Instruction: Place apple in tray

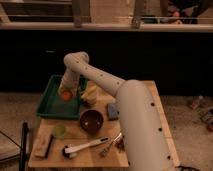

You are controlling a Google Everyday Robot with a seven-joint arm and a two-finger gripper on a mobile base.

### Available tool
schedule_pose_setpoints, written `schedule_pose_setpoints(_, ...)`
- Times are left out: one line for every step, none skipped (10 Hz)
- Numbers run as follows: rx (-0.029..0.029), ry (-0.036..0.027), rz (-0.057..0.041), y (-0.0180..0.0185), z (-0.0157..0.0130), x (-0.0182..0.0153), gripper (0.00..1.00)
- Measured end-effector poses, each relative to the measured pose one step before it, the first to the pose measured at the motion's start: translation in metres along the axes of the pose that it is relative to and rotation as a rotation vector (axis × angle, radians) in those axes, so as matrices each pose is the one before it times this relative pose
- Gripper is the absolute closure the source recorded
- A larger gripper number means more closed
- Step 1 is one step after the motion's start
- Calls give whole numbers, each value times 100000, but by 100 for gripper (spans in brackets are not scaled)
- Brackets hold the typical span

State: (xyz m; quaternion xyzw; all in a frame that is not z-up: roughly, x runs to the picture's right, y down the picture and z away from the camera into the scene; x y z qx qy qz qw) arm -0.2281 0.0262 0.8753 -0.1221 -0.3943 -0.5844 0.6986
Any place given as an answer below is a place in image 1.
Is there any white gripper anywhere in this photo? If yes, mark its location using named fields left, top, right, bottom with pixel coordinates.
left=58, top=69, right=80, bottom=96

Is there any red orange apple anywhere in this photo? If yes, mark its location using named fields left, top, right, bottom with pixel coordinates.
left=60, top=91, right=73, bottom=101

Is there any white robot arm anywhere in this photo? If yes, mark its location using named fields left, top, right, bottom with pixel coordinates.
left=59, top=52, right=176, bottom=171

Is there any green plastic tray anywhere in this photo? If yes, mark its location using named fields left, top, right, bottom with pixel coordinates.
left=36, top=75, right=87, bottom=120

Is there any yellow stacked object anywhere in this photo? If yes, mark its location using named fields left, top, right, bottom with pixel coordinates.
left=81, top=85, right=98, bottom=106

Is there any dark brown bowl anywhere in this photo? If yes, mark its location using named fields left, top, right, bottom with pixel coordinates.
left=79, top=110, right=104, bottom=135

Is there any blue sponge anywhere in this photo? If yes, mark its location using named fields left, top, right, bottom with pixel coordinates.
left=107, top=103, right=118, bottom=121

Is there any small green cup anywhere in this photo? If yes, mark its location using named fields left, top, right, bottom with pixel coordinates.
left=52, top=124, right=66, bottom=139

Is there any wooden block brush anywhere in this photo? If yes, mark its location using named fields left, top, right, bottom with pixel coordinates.
left=34, top=134, right=53, bottom=158

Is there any metal fork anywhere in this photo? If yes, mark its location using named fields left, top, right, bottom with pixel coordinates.
left=99, top=131, right=123, bottom=158

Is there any wooden railing shelf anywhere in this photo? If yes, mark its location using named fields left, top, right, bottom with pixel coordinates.
left=0, top=0, right=213, bottom=32

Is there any white handled dish brush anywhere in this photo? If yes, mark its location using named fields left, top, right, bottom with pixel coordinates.
left=62, top=137, right=109, bottom=158

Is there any black chair frame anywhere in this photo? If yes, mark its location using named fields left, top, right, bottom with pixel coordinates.
left=19, top=122, right=29, bottom=171

